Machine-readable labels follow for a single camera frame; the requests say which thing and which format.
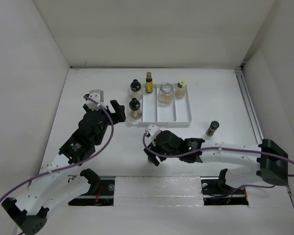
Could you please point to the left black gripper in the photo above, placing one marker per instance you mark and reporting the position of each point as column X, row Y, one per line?
column 118, row 116

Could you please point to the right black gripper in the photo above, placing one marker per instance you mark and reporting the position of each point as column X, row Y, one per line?
column 152, row 157

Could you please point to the black cap spice bottle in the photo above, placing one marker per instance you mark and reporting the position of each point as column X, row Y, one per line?
column 135, row 110

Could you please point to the black knob spice bottle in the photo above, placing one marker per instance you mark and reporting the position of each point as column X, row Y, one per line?
column 136, row 90

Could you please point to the yellow liquid bottle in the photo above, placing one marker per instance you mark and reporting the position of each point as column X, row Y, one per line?
column 149, row 83

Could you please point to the wide glass jar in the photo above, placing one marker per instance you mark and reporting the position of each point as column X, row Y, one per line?
column 166, row 92

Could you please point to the cream cap spice bottle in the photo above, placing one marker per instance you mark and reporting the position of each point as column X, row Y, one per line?
column 180, row 89

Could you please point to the dark cap spice jar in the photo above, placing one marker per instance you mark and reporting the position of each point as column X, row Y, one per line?
column 214, row 125

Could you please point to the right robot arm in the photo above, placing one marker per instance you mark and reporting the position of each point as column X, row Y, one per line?
column 264, row 162

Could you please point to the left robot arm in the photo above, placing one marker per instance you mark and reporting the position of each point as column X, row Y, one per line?
column 30, row 210

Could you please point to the white divided tray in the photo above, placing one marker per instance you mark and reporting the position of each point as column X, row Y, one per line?
column 177, row 113

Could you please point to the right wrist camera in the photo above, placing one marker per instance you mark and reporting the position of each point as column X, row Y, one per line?
column 152, row 132

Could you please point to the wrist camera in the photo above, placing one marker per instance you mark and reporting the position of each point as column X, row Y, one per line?
column 96, row 95
column 152, row 132

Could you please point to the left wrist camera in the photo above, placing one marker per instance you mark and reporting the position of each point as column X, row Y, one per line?
column 96, row 95

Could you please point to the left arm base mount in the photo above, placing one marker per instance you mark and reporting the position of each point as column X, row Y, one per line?
column 99, row 195

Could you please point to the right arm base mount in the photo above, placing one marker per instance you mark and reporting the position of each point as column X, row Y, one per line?
column 215, row 192

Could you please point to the aluminium rail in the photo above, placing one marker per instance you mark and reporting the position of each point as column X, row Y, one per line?
column 248, row 104

